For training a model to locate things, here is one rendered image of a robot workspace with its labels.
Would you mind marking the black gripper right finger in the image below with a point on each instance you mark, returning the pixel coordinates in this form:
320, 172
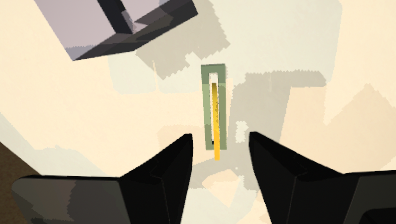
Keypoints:
298, 190

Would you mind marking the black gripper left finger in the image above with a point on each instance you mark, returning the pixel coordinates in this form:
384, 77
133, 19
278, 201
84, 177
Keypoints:
152, 193

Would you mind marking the green slotted holder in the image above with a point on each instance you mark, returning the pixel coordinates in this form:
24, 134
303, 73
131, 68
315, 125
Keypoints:
205, 70

